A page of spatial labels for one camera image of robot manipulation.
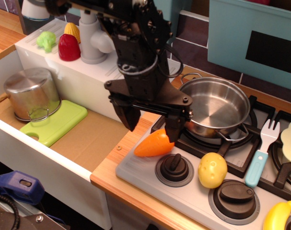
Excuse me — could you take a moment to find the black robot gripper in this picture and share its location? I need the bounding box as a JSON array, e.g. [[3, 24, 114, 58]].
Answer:
[[104, 55, 192, 142]]

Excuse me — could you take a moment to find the orange plastic toy carrot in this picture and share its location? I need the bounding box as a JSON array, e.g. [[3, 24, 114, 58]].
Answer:
[[134, 129, 175, 157]]

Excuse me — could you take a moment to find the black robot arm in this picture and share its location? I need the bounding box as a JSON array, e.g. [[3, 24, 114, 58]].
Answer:
[[45, 0, 192, 142]]

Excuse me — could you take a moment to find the stainless steel pan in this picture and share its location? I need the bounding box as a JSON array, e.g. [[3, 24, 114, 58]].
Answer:
[[179, 73, 251, 142]]

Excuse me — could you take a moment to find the upside-down steel pot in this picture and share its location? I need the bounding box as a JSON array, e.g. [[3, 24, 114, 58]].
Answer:
[[4, 68, 62, 122]]

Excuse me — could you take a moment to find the left black stove knob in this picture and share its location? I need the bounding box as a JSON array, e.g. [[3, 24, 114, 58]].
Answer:
[[155, 153, 194, 187]]

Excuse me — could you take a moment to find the yellow toy potato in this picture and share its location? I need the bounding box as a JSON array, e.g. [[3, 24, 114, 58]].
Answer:
[[198, 152, 228, 189]]

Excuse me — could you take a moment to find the grey toy stove top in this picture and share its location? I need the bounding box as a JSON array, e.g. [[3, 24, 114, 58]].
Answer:
[[115, 94, 291, 230]]

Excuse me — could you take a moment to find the grey toy faucet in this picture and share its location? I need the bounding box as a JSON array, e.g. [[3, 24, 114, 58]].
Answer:
[[79, 11, 115, 64]]

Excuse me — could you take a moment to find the white toy sink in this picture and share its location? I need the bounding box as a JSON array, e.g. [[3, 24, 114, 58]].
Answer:
[[0, 31, 127, 230]]

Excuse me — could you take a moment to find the green plastic cutting board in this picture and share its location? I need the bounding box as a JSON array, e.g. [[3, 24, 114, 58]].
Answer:
[[20, 100, 88, 147]]

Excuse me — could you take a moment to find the red toy pepper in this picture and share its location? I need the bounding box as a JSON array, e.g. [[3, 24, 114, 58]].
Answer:
[[58, 34, 81, 61]]

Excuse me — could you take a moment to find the middle black stove knob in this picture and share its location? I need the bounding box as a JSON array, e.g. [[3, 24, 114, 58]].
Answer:
[[208, 180, 260, 226]]

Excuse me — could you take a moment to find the blue and white toy fork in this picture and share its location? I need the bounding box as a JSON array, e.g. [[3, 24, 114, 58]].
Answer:
[[244, 119, 280, 188]]

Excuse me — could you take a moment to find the yellow toy corn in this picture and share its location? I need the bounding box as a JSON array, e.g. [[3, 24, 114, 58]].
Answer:
[[64, 23, 81, 44]]

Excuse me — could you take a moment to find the green toy broccoli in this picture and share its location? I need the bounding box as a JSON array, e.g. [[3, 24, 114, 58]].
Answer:
[[36, 31, 56, 53]]

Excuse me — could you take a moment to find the teal cabinet with black panel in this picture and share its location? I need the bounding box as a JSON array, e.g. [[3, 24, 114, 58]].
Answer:
[[208, 0, 291, 89]]

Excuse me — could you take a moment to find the blue clamp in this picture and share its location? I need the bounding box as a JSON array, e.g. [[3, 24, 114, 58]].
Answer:
[[0, 171, 45, 205]]

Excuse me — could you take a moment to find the yellow toy banana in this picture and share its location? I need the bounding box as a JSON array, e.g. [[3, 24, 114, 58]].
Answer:
[[262, 201, 291, 230]]

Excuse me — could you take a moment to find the white cylindrical object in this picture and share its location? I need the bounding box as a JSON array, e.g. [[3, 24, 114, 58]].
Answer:
[[21, 0, 50, 21]]

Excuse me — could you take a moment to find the black braided cable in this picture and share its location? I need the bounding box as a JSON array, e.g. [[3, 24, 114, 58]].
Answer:
[[0, 193, 21, 230]]

